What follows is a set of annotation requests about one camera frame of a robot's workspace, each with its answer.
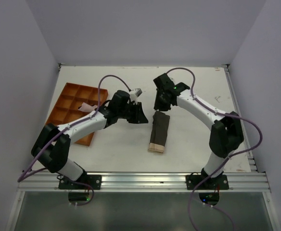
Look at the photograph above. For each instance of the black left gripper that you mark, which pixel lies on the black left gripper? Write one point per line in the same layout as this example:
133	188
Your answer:
139	117

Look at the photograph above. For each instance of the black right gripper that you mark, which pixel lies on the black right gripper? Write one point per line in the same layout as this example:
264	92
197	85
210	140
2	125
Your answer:
161	107

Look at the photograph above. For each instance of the olive underwear with cream waistband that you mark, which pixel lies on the olive underwear with cream waistband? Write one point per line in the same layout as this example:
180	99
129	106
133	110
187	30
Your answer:
159	132

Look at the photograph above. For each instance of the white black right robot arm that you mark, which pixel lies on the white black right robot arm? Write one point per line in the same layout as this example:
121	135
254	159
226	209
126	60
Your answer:
226	134

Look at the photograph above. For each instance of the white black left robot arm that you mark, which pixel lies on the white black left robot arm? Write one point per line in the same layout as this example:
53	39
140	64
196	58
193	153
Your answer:
52	146

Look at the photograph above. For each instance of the pink rolled underwear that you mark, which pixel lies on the pink rolled underwear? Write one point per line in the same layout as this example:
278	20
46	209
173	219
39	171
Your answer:
86	108

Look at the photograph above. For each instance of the orange wooden compartment tray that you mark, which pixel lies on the orange wooden compartment tray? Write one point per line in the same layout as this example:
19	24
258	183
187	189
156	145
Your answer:
66	108

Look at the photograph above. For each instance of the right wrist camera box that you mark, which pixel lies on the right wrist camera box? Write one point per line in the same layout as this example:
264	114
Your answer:
163	82

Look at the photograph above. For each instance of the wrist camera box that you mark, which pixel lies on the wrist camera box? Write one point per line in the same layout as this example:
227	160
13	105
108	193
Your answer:
163	82
135	92

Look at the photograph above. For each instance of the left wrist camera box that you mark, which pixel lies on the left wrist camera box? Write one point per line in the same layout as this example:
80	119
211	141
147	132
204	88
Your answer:
135	92

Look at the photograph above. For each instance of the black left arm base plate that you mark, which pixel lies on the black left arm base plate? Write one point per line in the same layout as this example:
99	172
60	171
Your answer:
80	183

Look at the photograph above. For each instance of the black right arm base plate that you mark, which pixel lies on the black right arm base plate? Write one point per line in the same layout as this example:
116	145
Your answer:
220	182

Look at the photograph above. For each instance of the aluminium frame rail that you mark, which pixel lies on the aluminium frame rail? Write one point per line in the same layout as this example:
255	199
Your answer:
150	182

